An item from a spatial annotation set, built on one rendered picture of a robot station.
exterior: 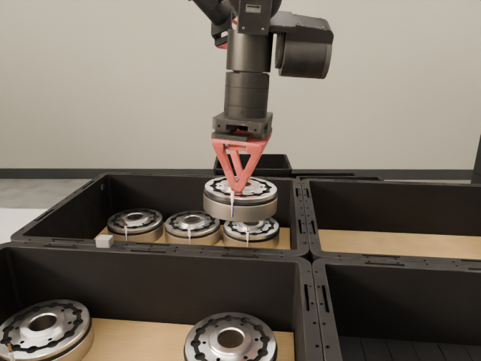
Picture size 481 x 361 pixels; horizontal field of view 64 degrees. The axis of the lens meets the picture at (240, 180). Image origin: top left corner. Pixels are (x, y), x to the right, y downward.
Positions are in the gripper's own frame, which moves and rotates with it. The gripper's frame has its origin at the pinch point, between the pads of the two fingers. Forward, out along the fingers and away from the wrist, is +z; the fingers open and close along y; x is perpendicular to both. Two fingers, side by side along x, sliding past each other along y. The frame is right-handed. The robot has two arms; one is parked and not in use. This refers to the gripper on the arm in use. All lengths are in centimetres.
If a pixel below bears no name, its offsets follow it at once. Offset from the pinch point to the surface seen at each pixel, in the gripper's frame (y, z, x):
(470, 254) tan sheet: 16.0, 13.6, -38.6
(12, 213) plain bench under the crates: 42, 33, 76
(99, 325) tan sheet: -12.7, 17.7, 14.9
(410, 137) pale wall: 317, 44, -99
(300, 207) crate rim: 7.3, 5.6, -8.6
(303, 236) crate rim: -2.7, 5.9, -9.5
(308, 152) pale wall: 301, 65, -10
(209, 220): 14.0, 13.3, 7.8
